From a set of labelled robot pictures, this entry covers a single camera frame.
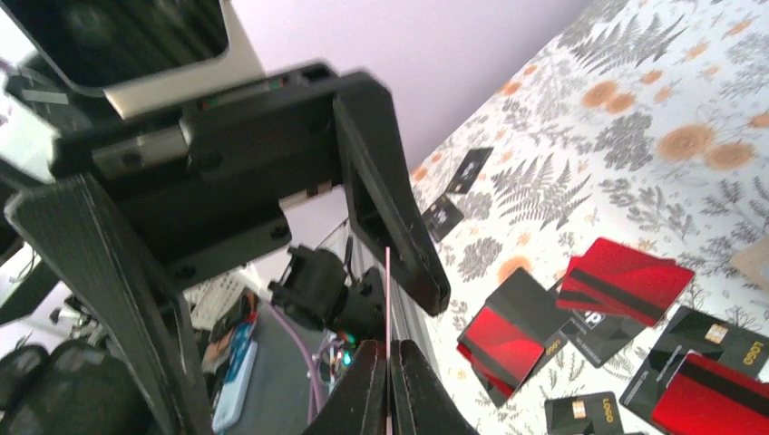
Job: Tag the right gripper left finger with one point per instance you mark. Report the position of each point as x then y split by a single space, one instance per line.
357 404

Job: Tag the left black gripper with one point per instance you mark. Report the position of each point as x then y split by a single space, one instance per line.
203 185

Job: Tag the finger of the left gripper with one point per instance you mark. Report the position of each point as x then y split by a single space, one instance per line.
379 196

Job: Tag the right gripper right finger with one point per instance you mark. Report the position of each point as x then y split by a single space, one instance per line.
418 401

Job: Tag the beige leather card holder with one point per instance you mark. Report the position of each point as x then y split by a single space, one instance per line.
752 262

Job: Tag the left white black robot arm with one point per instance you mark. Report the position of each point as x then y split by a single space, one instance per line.
313 293

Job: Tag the black card by left arm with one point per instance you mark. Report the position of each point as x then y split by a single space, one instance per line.
441 217

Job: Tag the black red card left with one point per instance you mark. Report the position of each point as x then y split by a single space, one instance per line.
515 333

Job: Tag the black chip cards cluster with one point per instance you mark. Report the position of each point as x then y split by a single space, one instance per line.
598 337

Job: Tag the red black card centre top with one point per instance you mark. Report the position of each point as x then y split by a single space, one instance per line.
701 377

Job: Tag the floral patterned table mat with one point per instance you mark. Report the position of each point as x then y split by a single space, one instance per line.
644 122

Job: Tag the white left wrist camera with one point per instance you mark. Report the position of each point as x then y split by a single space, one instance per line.
139 55

